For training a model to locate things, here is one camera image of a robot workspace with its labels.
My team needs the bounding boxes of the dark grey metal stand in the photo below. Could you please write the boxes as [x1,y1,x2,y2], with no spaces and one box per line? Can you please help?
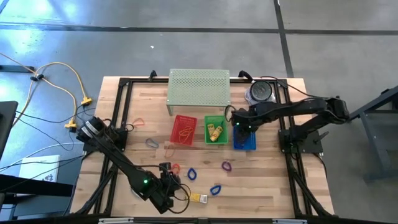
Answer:
[343,85,398,184]

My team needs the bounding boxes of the black stand foot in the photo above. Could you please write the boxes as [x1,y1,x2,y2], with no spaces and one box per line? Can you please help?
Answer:
[0,64,35,73]

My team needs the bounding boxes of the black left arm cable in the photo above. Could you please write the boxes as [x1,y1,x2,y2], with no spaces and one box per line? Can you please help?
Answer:
[174,183,192,215]

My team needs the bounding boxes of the yellow extension cable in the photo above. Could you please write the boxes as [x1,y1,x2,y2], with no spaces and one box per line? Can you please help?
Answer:
[0,51,93,129]

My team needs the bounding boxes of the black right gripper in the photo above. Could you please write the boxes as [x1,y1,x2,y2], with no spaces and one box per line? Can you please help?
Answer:
[231,105,262,147]

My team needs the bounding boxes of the red plastic basket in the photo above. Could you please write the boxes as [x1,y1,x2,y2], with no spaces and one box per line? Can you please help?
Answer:
[169,114,198,147]

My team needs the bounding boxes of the grey cylindrical pen cup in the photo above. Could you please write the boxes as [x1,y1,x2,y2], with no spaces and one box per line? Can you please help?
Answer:
[250,80,274,103]

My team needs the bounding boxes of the black desk frame bars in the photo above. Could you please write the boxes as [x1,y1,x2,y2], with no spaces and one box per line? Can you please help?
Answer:
[0,174,75,218]

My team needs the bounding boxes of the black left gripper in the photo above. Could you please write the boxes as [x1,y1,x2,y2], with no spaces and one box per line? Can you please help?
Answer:
[155,162,183,215]

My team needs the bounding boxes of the green perforated metal shelf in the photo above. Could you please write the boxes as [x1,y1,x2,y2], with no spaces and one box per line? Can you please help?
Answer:
[165,68,231,116]

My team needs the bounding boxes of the black aluminium table frame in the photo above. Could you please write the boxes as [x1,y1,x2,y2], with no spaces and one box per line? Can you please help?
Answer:
[70,77,334,218]

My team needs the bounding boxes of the blue plastic basket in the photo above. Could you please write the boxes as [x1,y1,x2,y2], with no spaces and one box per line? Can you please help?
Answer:
[232,124,257,151]

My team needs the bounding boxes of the green plastic basket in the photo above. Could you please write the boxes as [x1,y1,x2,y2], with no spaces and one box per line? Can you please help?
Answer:
[203,114,229,146]

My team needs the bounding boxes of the long black right arm cable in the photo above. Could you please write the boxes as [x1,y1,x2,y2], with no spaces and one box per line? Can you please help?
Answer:
[260,75,315,100]

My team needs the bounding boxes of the white cardboard box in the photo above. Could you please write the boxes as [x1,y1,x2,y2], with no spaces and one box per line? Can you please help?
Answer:
[19,154,61,184]

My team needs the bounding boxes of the silver metal bracket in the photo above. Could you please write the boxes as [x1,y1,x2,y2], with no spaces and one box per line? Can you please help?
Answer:
[98,217,135,224]
[272,218,308,224]

